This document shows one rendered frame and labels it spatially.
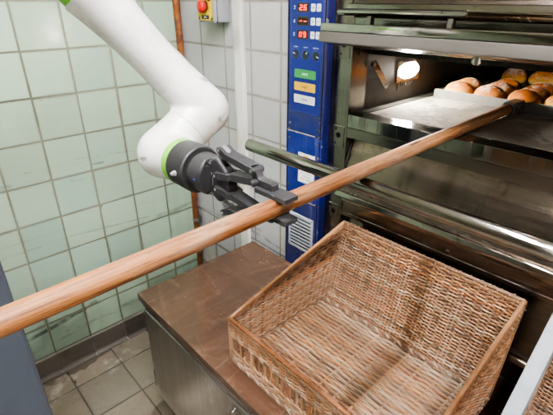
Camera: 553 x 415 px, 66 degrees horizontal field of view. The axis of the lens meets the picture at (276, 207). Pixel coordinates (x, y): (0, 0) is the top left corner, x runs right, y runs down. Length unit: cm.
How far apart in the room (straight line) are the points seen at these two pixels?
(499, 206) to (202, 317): 90
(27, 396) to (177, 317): 44
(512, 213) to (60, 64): 150
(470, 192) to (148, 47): 82
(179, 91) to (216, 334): 74
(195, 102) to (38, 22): 92
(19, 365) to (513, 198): 132
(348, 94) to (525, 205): 55
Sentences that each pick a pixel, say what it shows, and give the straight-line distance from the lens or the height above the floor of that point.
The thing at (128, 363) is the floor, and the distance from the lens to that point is 216.
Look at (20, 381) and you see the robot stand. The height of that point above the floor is 56.
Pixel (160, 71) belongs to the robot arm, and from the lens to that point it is 91.
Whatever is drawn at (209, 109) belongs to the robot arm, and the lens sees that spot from 92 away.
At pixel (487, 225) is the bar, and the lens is 73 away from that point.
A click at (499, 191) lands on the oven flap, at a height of 107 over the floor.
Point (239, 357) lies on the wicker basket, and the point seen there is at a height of 62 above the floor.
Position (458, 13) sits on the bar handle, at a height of 146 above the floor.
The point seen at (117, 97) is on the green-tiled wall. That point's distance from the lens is 184.
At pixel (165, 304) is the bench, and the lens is 148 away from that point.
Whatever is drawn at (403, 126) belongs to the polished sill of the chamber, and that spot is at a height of 118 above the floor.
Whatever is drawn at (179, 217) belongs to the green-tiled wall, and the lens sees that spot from 212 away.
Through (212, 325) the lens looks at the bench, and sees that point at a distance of 137.
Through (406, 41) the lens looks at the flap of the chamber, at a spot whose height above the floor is 140.
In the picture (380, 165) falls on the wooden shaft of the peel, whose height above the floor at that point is 120.
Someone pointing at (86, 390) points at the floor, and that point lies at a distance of 211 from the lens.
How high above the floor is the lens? 148
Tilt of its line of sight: 26 degrees down
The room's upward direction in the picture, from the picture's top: straight up
